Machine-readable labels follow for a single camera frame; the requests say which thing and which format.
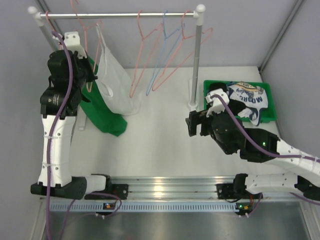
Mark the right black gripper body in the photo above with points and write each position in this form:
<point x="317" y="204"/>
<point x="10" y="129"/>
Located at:
<point x="200" y="118"/>

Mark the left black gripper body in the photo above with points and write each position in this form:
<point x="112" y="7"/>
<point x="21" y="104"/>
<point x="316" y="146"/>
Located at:
<point x="88" y="71"/>

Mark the white tank top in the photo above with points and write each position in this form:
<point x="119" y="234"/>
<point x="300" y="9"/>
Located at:
<point x="113" y="82"/>

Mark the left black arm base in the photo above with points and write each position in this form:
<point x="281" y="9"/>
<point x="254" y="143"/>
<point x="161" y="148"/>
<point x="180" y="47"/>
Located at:
<point x="119" y="190"/>

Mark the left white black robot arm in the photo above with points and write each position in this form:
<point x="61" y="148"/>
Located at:
<point x="69" y="72"/>

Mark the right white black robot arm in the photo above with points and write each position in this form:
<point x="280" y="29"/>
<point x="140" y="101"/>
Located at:
<point x="259" y="146"/>

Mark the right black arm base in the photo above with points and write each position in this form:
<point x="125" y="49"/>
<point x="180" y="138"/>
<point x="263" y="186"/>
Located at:
<point x="232" y="194"/>

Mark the pink hanger with green top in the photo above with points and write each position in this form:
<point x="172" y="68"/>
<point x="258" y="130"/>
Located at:
<point x="53" y="29"/>

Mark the green tank top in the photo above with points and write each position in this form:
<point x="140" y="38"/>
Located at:
<point x="99" y="114"/>

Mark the blue hanger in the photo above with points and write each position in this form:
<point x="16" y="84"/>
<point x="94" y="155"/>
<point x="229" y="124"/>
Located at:
<point x="163" y="57"/>

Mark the black garment in bin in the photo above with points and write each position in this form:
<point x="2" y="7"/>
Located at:
<point x="235" y="106"/>

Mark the white blue printed jersey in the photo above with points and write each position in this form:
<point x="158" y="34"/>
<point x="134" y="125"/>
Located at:
<point x="254" y="98"/>

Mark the silver clothes rack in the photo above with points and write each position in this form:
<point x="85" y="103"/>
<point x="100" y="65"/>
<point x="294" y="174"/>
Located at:
<point x="197" y="14"/>

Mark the green plastic bin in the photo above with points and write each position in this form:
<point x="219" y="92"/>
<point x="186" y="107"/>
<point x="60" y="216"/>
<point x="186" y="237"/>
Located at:
<point x="267" y="115"/>

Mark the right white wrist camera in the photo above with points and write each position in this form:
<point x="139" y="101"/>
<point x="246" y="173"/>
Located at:
<point x="213" y="99"/>

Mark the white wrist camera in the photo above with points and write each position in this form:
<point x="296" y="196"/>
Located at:
<point x="72" y="42"/>
<point x="213" y="99"/>

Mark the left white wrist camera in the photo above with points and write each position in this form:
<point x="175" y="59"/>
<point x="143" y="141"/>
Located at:
<point x="72" y="42"/>

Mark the aluminium mounting rail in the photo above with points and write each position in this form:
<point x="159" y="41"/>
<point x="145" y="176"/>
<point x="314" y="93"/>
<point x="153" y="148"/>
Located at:
<point x="166" y="188"/>

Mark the grey slotted cable duct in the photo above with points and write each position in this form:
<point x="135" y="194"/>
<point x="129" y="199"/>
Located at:
<point x="148" y="207"/>

